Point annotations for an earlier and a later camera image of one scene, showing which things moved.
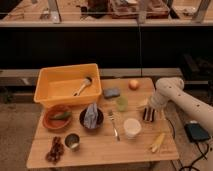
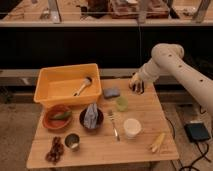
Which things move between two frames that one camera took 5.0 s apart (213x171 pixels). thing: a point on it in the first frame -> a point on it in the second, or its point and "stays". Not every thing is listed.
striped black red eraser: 148,114 -> 136,85
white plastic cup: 132,127 stays
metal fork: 110,115 stays
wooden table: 117,127 stays
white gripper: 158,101 -> 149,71
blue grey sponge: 109,93 stays
